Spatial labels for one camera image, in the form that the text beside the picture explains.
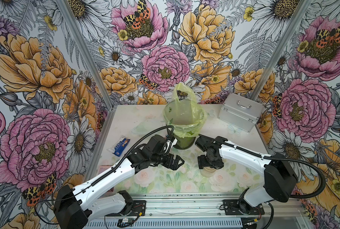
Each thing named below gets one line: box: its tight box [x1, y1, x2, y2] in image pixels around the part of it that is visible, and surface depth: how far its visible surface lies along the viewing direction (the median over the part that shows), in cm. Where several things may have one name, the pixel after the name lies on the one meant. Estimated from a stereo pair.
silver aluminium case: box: [217, 93, 264, 133], surface depth 104 cm
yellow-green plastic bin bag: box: [162, 82, 207, 138], surface depth 89 cm
